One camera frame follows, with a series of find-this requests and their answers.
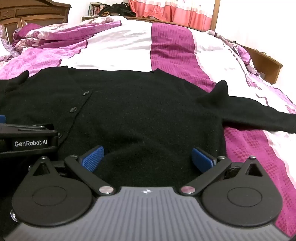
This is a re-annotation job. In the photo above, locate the purple and white bedspread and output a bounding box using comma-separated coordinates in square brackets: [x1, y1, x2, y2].
[0, 16, 296, 234]

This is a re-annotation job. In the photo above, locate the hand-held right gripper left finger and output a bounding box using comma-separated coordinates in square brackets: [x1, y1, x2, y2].
[28, 145, 116, 195]

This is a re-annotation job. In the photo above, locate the floral lilac pillow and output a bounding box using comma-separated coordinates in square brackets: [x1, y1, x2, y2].
[0, 24, 13, 62]

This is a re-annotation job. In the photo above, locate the pile of black clothes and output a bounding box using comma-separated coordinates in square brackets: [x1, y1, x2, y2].
[98, 3, 137, 17]

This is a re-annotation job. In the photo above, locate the wooden frame post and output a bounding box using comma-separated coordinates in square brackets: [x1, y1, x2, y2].
[210, 0, 221, 32]

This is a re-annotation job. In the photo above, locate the black knit cardigan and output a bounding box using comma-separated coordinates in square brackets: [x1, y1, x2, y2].
[0, 65, 296, 188]

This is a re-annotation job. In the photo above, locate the carved wooden headboard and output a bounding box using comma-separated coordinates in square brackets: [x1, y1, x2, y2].
[0, 0, 72, 45]

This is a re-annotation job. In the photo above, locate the row of books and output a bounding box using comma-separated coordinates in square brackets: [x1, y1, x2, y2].
[88, 2, 107, 17]

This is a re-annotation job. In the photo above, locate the crumpled floral purple quilt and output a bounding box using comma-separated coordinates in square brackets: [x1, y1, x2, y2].
[12, 20, 122, 49]

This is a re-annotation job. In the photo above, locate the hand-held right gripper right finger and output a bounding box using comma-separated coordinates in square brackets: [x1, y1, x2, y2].
[179, 147, 265, 196]

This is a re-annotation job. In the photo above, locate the pink striped curtain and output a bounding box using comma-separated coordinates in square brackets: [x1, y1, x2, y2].
[128, 0, 216, 32]

